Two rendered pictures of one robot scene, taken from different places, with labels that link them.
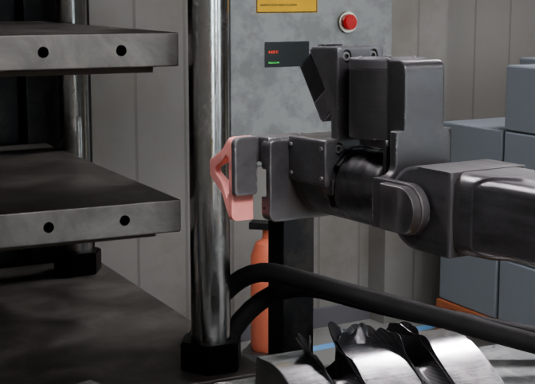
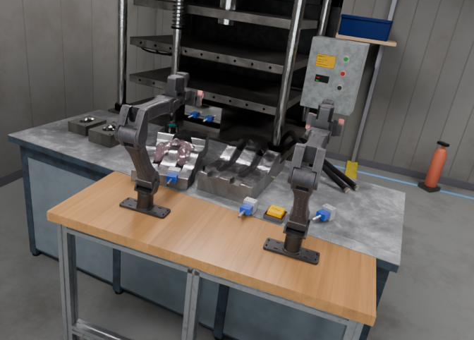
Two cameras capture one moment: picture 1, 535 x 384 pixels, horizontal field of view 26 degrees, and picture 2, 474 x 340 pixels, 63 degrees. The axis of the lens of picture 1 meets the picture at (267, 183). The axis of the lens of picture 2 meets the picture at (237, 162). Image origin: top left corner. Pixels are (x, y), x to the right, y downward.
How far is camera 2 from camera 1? 145 cm
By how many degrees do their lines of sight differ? 47
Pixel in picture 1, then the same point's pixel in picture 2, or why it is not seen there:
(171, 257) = (410, 144)
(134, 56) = (273, 69)
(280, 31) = (321, 72)
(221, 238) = (278, 120)
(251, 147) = not seen: hidden behind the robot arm
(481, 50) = not seen: outside the picture
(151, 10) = (430, 59)
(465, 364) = (267, 159)
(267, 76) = (314, 83)
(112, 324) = not seen: hidden behind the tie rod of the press
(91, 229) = (256, 108)
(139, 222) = (267, 110)
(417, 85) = (169, 81)
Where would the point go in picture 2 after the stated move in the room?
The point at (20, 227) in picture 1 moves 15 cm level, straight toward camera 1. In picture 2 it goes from (240, 102) to (225, 106)
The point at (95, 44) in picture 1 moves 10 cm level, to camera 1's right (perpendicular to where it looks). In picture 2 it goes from (264, 64) to (276, 68)
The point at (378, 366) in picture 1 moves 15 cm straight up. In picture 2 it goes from (248, 151) to (252, 122)
